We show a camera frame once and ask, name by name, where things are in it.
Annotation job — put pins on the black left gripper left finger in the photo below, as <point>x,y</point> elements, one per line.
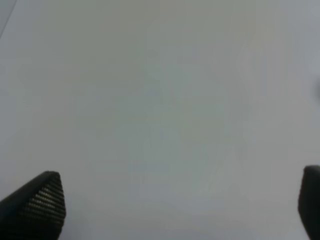
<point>35,211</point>

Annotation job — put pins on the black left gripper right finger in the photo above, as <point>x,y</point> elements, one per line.
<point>309,201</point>

